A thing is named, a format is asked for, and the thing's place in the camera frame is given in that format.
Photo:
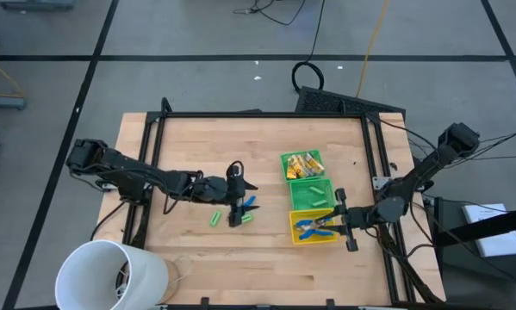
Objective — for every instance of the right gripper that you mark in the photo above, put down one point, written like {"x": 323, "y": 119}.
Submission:
{"x": 354, "y": 217}

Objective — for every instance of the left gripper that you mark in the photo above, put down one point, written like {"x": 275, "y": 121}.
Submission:
{"x": 237, "y": 194}

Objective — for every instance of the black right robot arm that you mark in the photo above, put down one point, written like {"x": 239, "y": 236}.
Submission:
{"x": 417, "y": 176}

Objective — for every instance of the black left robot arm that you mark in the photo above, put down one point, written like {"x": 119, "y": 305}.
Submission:
{"x": 145, "y": 174}

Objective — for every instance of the medium green plastic basket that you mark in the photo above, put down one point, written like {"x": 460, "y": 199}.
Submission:
{"x": 300, "y": 202}

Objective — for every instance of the yellow plastic basket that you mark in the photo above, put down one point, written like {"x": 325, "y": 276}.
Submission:
{"x": 293, "y": 234}

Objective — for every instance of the small green plastic basket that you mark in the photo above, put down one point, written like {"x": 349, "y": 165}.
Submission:
{"x": 283, "y": 159}

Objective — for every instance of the small black knob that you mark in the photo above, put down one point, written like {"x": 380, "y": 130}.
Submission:
{"x": 393, "y": 165}

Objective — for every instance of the black mesh computer case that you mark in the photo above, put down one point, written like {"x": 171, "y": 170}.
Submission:
{"x": 326, "y": 101}

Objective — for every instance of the black side table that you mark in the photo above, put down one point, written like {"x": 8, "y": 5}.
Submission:
{"x": 460, "y": 275}

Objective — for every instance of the black metal beam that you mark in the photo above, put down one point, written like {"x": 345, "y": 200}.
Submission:
{"x": 477, "y": 228}

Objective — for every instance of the white booklet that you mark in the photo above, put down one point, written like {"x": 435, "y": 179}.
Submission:
{"x": 501, "y": 246}

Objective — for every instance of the grey stand foot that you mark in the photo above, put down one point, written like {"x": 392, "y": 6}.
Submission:
{"x": 33, "y": 4}
{"x": 3, "y": 102}

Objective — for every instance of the black aluminium table frame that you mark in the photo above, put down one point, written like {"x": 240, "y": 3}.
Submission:
{"x": 262, "y": 115}

